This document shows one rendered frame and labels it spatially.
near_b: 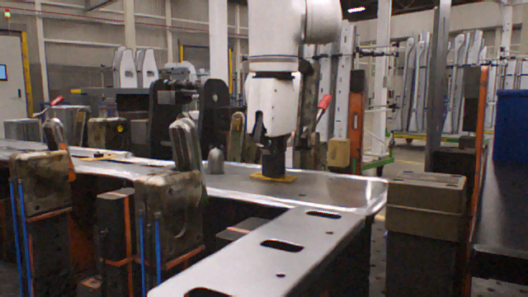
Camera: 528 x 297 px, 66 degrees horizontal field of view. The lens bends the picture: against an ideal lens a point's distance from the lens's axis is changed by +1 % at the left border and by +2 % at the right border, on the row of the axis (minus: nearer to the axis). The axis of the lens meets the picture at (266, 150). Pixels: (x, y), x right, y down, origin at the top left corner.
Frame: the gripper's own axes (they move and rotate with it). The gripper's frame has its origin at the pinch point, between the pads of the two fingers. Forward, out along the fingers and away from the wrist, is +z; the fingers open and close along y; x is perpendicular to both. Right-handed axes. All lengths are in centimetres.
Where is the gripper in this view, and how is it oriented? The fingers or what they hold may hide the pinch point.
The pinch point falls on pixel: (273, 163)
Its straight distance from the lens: 71.5
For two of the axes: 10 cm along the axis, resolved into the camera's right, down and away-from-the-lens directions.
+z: 0.0, 9.9, 1.5
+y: -4.9, 1.4, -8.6
